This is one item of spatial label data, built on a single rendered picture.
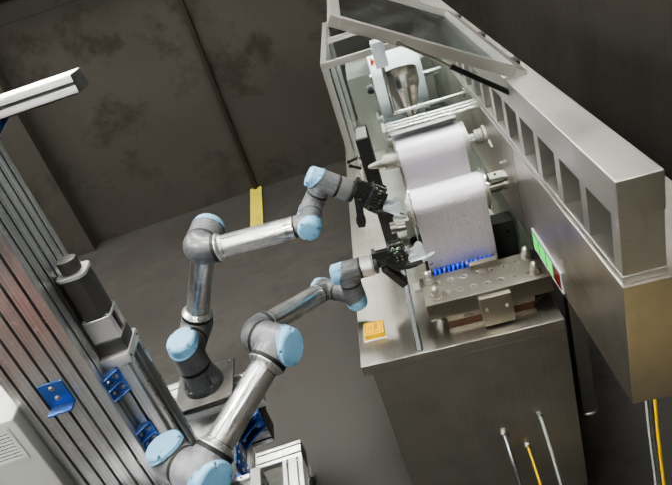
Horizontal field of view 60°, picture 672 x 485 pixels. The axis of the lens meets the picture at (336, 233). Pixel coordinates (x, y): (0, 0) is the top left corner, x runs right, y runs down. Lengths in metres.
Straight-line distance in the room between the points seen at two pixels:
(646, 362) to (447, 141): 1.11
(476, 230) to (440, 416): 0.65
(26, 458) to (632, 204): 1.74
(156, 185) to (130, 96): 0.91
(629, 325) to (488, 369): 0.85
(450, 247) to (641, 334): 0.90
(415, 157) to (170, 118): 4.08
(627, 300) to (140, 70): 5.16
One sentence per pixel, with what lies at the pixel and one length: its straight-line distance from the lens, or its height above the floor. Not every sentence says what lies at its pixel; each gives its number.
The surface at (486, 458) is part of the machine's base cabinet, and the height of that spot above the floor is 0.35.
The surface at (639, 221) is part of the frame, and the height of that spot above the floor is 1.56.
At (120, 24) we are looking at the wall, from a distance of 5.84.
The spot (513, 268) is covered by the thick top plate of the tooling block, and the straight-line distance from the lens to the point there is 2.00.
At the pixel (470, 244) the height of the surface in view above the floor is 1.09.
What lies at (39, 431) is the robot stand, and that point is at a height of 1.13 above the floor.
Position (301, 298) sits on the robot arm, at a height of 1.08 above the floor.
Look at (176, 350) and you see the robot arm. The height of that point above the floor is 1.03.
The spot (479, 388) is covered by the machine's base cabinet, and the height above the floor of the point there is 0.70.
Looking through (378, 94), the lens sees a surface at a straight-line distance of 2.87.
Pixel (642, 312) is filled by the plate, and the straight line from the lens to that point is 1.25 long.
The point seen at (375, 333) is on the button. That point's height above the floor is 0.92.
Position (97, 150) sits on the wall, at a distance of 6.17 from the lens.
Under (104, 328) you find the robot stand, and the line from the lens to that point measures 1.86.
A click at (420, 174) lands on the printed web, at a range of 2.16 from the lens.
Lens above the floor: 2.17
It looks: 27 degrees down
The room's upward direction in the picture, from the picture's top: 19 degrees counter-clockwise
